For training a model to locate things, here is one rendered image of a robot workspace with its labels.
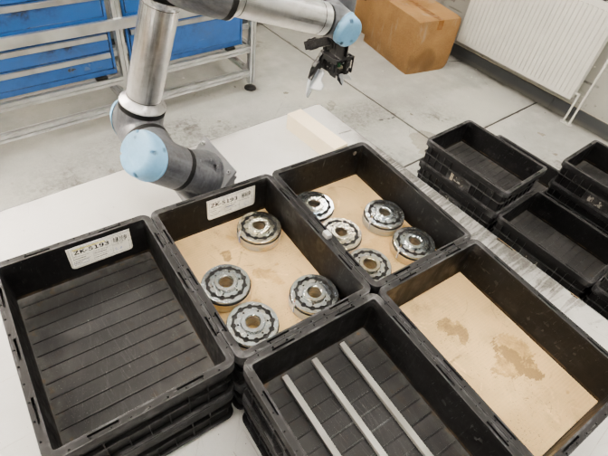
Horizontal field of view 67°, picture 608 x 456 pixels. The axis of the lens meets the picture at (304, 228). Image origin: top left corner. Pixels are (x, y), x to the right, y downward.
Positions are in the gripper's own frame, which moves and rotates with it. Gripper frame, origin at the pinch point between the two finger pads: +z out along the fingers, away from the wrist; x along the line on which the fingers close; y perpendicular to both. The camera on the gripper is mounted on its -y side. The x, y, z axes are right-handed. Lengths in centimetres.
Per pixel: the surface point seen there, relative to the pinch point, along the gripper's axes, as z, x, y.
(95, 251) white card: 1, -83, 22
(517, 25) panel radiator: 45, 243, -52
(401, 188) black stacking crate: -0.1, -14.9, 46.2
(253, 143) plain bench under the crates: 20.1, -18.4, -10.9
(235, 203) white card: 2, -51, 26
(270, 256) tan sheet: 7, -52, 40
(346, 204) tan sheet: 7.1, -24.6, 37.7
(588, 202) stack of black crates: 41, 91, 71
